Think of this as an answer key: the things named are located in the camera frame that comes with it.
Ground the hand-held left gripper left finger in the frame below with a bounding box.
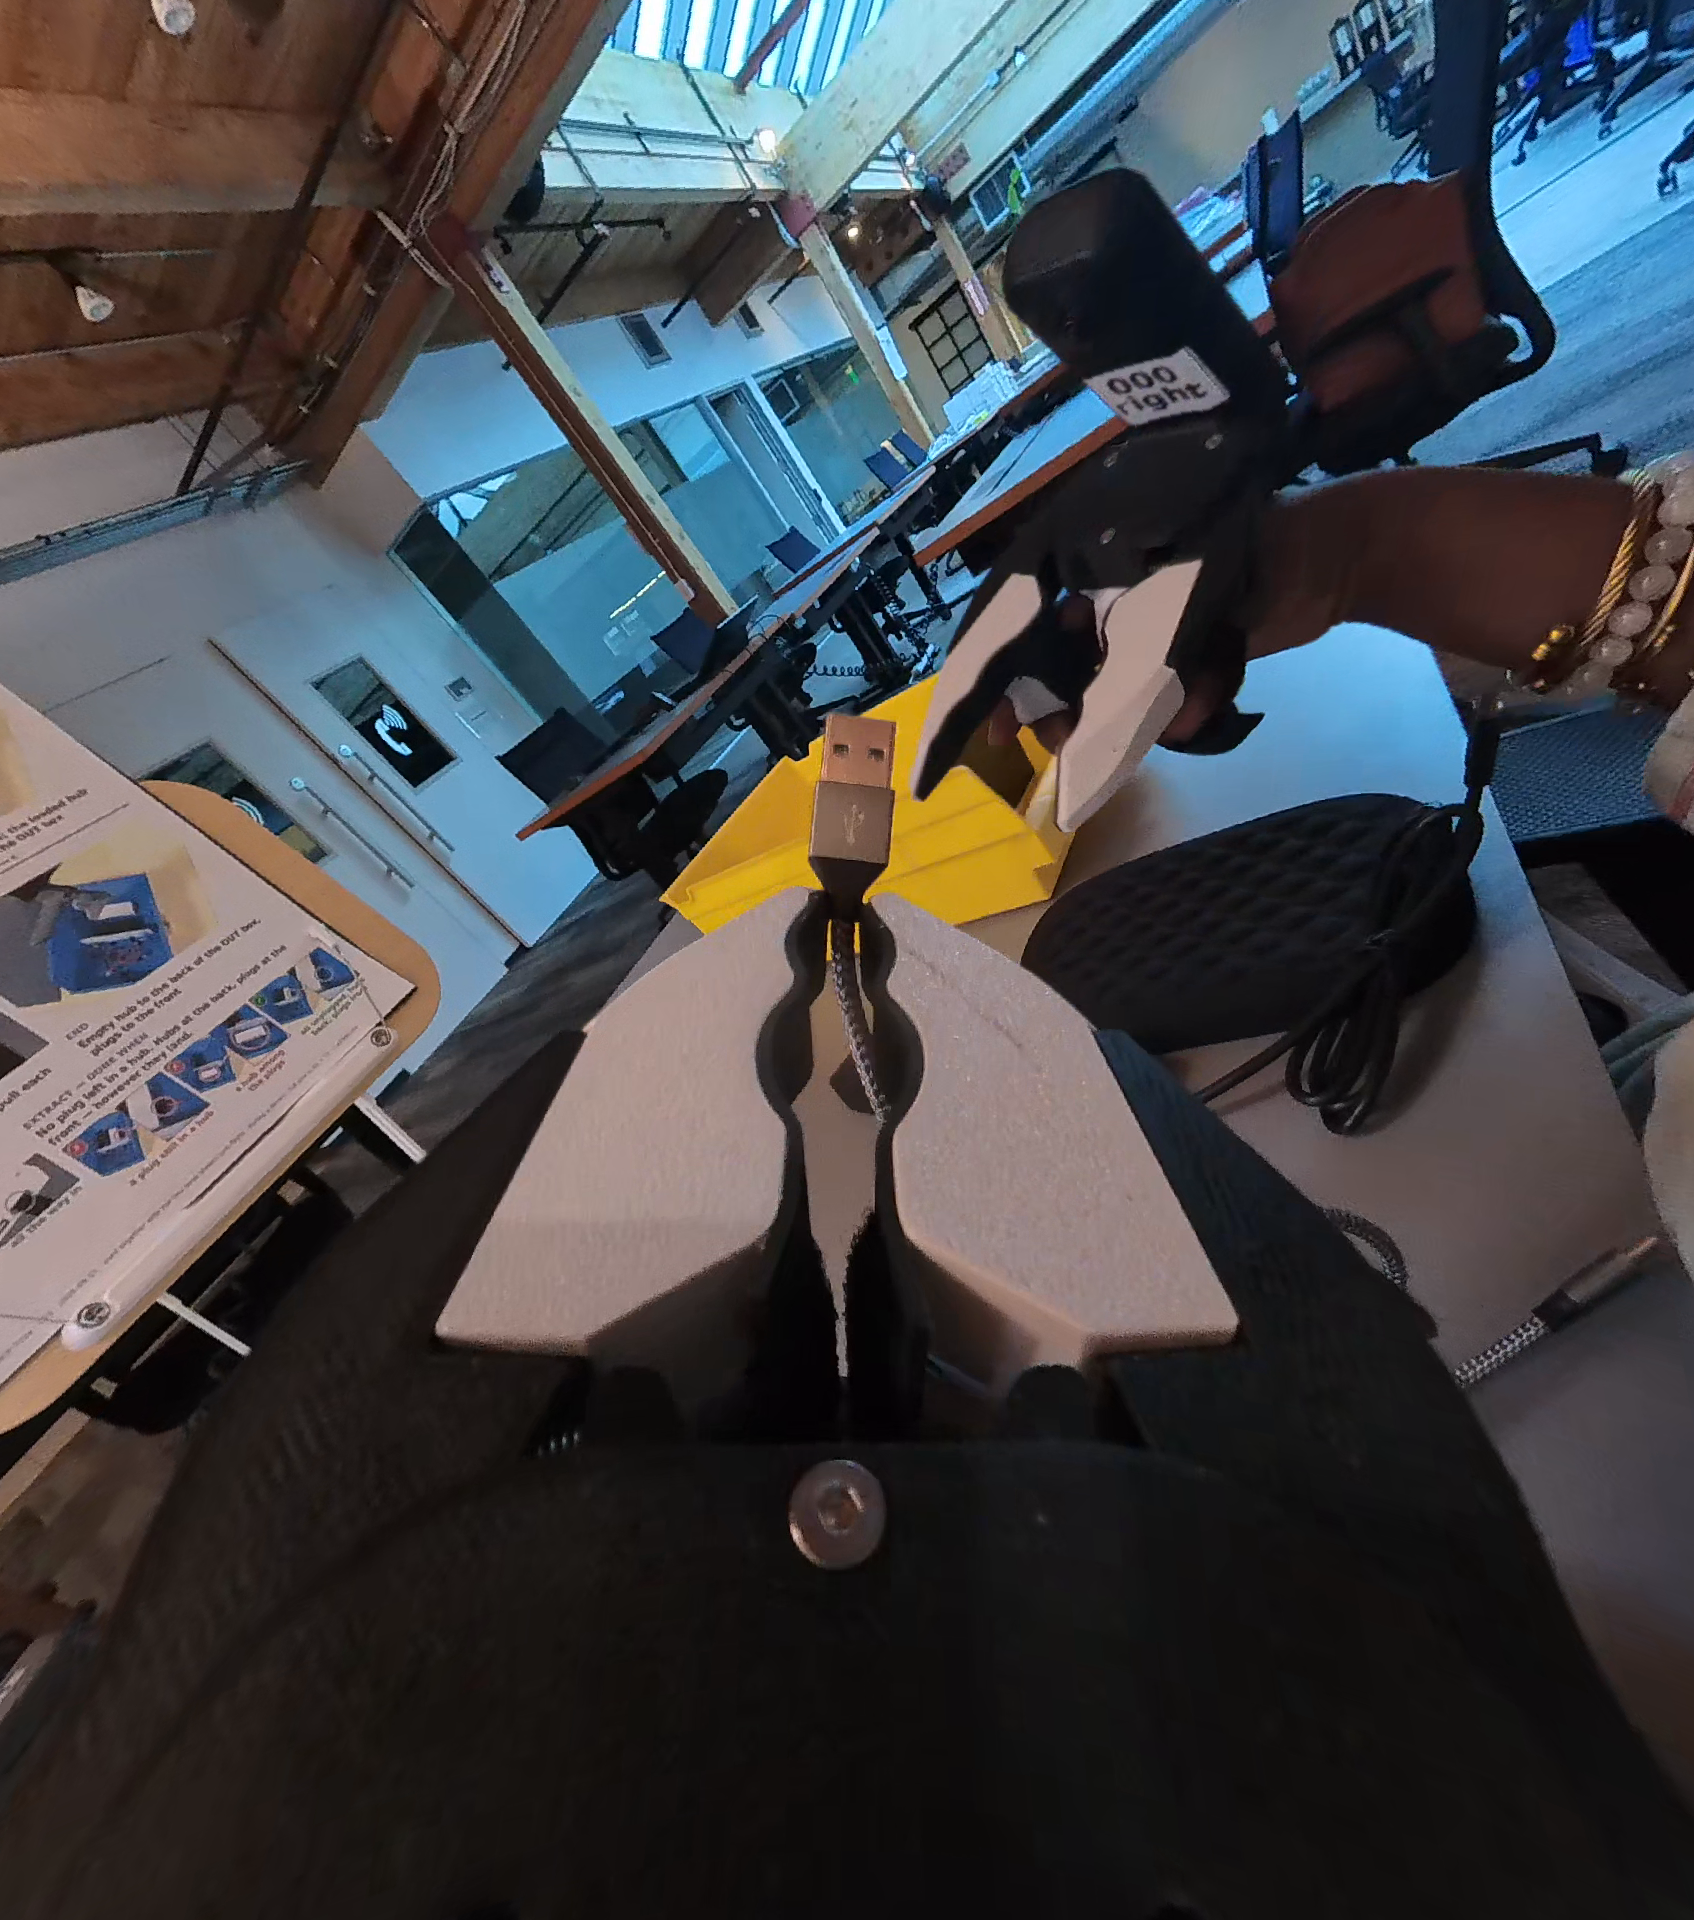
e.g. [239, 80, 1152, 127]
[435, 891, 848, 1360]

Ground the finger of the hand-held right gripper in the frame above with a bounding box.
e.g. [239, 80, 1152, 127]
[913, 577, 1073, 801]
[1054, 563, 1209, 833]

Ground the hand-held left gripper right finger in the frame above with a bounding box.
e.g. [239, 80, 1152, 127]
[847, 891, 1239, 1360]

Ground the grey braided usb cable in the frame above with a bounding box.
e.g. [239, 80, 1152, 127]
[804, 715, 1661, 1389]

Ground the person's right hand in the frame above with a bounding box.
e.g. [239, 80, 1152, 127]
[1242, 468, 1541, 669]

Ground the long orange-edged desk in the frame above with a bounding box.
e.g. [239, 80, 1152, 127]
[913, 360, 1133, 570]

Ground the yellow plastic bin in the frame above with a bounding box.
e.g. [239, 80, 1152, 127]
[659, 675, 1081, 936]

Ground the black textured pad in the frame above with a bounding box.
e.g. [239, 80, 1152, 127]
[1022, 794, 1484, 1057]

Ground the blue office chair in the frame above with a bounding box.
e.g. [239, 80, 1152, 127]
[1242, 112, 1311, 284]

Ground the white door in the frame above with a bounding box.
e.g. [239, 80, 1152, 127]
[208, 607, 557, 961]

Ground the light wooden side table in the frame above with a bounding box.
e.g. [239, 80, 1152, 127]
[0, 780, 445, 1457]

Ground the black mesh chair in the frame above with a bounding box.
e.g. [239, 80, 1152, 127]
[1475, 702, 1670, 845]

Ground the black phone sign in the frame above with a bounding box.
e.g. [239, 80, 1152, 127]
[351, 695, 461, 793]

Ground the white sheet clamp bar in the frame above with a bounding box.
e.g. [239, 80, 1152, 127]
[58, 1020, 398, 1352]

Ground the printed instruction sheet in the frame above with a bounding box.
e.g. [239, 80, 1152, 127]
[0, 599, 417, 1404]

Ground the black hub cable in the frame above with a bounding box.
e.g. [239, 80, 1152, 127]
[1188, 717, 1507, 1137]

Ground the twisted gold bracelet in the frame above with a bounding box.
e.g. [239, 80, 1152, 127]
[1514, 468, 1661, 695]

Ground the white bead bracelet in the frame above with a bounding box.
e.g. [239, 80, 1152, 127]
[1564, 450, 1694, 700]

